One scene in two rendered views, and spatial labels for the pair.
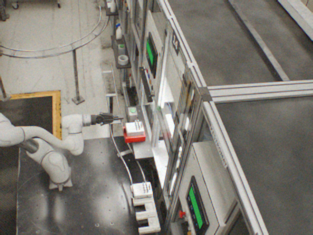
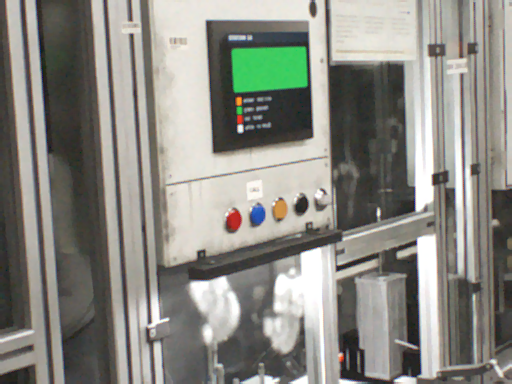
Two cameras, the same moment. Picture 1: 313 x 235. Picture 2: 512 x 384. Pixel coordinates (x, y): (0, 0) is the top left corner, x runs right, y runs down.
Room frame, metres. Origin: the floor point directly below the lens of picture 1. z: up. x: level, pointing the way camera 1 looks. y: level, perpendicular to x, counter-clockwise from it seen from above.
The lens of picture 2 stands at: (2.76, 1.40, 1.66)
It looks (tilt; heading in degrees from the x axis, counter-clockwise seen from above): 7 degrees down; 236
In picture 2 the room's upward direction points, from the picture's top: 3 degrees counter-clockwise
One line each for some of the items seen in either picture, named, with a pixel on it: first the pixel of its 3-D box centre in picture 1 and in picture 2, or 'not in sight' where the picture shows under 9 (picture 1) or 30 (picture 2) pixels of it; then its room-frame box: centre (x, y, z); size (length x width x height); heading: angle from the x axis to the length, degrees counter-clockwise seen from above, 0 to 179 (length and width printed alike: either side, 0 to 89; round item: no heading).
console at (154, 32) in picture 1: (169, 55); (198, 103); (1.91, -0.04, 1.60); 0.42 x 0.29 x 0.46; 17
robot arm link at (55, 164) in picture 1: (56, 165); not in sight; (1.42, 0.68, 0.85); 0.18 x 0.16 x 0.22; 54
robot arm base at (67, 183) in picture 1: (60, 178); not in sight; (1.39, 0.67, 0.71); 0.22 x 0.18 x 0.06; 17
